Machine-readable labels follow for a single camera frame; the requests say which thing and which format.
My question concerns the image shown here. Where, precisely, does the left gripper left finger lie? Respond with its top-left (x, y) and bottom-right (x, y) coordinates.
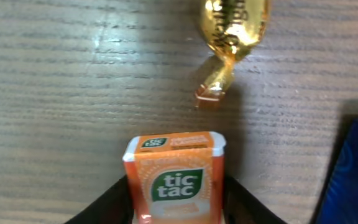
top-left (63, 175), bottom-right (135, 224)

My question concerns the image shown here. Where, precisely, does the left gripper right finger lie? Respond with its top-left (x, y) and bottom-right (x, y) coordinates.
top-left (224, 175), bottom-right (287, 224)

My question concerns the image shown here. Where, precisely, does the orange candy box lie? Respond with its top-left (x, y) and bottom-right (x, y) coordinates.
top-left (122, 131), bottom-right (227, 224)

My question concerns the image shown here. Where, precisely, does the blue candy pack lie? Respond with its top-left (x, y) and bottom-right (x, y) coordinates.
top-left (314, 116), bottom-right (358, 224)

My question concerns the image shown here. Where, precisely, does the gold wrapped candy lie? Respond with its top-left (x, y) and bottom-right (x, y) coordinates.
top-left (194, 0), bottom-right (272, 110)

